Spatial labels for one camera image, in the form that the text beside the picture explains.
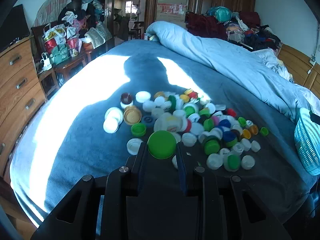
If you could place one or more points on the heap of bags and clothes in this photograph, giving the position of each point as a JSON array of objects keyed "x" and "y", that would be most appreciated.
[{"x": 75, "y": 12}]

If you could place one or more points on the dark red blanket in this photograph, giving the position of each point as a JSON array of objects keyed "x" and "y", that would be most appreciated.
[{"x": 202, "y": 26}]

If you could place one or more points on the light blue duvet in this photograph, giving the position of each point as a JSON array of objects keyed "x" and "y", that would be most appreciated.
[{"x": 225, "y": 62}]

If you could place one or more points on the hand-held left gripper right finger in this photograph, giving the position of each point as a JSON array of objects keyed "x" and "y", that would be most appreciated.
[{"x": 182, "y": 172}]

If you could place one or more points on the teal plastic basket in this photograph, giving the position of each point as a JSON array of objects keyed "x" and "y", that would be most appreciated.
[{"x": 306, "y": 142}]

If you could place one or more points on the dark wooden side table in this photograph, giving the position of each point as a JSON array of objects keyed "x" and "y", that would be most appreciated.
[{"x": 70, "y": 65}]

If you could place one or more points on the wooden chest of drawers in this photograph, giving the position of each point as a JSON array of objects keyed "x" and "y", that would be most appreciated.
[{"x": 17, "y": 85}]

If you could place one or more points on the white crumpled quilt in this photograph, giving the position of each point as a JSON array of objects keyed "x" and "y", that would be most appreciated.
[{"x": 277, "y": 63}]

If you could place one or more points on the black television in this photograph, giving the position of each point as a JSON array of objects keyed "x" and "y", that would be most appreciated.
[{"x": 13, "y": 27}]

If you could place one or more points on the wooden headboard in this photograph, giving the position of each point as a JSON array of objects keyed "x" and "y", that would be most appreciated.
[{"x": 295, "y": 65}]

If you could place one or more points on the dark blue bed sheet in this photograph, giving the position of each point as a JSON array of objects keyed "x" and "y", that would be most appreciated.
[{"x": 87, "y": 130}]

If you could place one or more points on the cardboard box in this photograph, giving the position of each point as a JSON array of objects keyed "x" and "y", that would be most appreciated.
[{"x": 172, "y": 7}]

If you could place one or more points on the dark wooden door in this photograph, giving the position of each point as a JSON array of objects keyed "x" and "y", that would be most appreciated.
[{"x": 109, "y": 10}]

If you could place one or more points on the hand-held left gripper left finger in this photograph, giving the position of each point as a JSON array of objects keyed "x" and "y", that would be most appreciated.
[{"x": 140, "y": 160}]

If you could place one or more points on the teal plastic bag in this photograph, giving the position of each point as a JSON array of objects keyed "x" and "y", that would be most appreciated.
[{"x": 222, "y": 13}]

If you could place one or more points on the pile of plastic bottle caps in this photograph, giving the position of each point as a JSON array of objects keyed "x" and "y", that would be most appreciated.
[{"x": 172, "y": 123}]

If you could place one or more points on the heap of mixed clothes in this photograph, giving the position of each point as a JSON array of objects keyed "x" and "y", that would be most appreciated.
[{"x": 250, "y": 35}]

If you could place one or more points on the white wall socket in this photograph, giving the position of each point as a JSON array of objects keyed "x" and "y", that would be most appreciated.
[{"x": 312, "y": 61}]

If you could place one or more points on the large green bottle cap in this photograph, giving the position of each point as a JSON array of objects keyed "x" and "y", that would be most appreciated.
[{"x": 162, "y": 145}]

